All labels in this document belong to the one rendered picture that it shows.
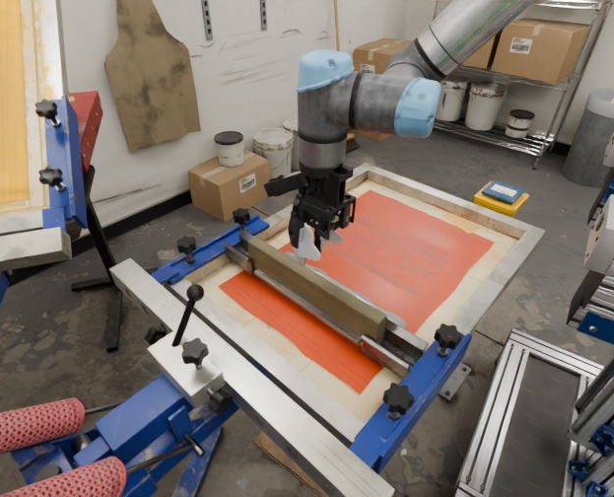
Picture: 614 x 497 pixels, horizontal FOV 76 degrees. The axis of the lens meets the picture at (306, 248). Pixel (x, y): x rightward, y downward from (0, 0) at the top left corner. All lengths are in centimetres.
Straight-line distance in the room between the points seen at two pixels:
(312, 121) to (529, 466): 140
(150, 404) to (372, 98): 54
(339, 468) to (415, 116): 47
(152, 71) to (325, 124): 220
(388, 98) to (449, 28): 15
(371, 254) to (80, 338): 170
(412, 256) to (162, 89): 207
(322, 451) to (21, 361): 195
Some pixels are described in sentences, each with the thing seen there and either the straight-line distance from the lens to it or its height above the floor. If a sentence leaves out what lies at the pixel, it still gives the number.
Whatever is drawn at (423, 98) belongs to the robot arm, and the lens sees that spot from 54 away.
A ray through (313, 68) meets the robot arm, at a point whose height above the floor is 146.
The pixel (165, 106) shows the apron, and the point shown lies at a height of 76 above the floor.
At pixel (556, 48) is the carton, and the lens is 378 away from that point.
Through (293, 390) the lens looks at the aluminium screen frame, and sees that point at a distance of 71.
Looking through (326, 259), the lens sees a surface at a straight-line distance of 99.
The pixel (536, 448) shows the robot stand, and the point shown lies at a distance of 172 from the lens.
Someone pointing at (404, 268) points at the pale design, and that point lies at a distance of 100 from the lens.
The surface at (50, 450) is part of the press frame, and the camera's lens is 70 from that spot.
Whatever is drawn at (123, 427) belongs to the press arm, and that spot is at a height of 104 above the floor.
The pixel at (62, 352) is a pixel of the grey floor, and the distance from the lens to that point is 232.
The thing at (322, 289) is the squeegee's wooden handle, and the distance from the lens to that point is 77.
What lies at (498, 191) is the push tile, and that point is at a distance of 138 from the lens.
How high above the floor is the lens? 160
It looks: 39 degrees down
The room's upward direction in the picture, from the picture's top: straight up
